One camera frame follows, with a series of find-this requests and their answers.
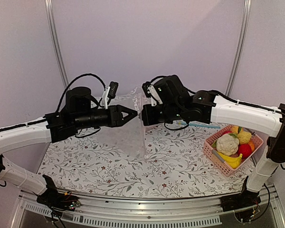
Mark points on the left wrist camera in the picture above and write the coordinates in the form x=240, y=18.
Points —
x=108, y=94

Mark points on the clear zip top bag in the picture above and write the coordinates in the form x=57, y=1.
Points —
x=128, y=138

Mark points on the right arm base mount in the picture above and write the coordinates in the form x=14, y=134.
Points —
x=243, y=202

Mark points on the yellow toy lemon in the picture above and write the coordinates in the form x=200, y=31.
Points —
x=244, y=137

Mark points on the white toy cauliflower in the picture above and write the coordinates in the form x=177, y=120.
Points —
x=227, y=144

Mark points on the red toy apple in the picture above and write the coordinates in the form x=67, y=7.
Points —
x=244, y=150

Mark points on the aluminium post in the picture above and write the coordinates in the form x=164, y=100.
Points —
x=55, y=41
x=240, y=46

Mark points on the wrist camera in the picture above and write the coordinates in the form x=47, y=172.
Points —
x=151, y=93
x=108, y=94

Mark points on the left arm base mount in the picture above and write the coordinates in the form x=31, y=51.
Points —
x=56, y=200

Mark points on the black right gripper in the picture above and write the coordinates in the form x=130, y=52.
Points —
x=147, y=119

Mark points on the clear bag at back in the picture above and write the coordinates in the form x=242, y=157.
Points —
x=135, y=100

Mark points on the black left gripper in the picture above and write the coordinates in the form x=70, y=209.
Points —
x=116, y=112

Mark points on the pink plastic basket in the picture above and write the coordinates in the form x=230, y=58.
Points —
x=210, y=151

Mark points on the yellow toy banana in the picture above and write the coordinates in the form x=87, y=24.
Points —
x=233, y=162

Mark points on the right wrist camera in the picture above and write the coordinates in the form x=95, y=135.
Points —
x=151, y=93

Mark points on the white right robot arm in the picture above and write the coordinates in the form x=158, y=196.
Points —
x=214, y=107

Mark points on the floral tablecloth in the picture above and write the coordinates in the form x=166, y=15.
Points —
x=175, y=166

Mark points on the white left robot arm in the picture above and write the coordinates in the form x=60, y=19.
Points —
x=23, y=135

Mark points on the right aluminium post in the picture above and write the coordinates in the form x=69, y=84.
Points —
x=240, y=46

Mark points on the left aluminium post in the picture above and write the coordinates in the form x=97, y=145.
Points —
x=55, y=41

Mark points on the orange toy fruit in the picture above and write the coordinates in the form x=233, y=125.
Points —
x=252, y=145

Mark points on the aluminium front rail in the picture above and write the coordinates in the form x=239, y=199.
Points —
x=101, y=211

